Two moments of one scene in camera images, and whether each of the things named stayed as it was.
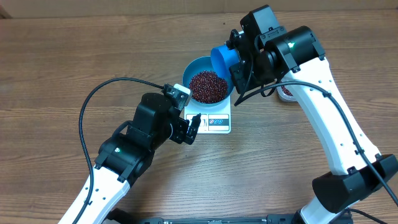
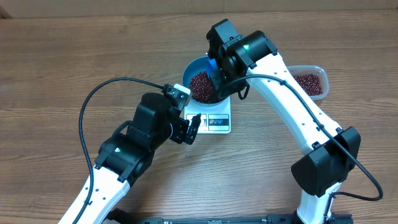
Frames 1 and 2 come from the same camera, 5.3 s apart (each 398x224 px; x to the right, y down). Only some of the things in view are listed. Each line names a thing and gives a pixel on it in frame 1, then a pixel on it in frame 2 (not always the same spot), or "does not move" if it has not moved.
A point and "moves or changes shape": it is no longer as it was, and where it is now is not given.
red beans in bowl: x=207 y=87 does not move
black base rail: x=122 y=216 does not move
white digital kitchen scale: x=214 y=120 does not move
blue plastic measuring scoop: x=222 y=59 moves or changes shape
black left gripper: x=181 y=126 does not move
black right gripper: x=239 y=73 → x=226 y=90
